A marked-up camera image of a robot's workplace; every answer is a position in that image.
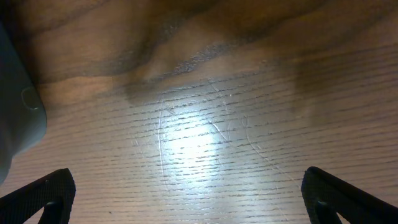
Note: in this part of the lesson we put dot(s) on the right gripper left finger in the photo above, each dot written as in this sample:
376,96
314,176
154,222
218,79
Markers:
54,193

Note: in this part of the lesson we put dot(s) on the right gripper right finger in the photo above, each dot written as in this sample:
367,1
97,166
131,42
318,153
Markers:
327,198

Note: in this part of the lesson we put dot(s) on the grey plastic basket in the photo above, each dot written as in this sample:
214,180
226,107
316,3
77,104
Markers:
23,116

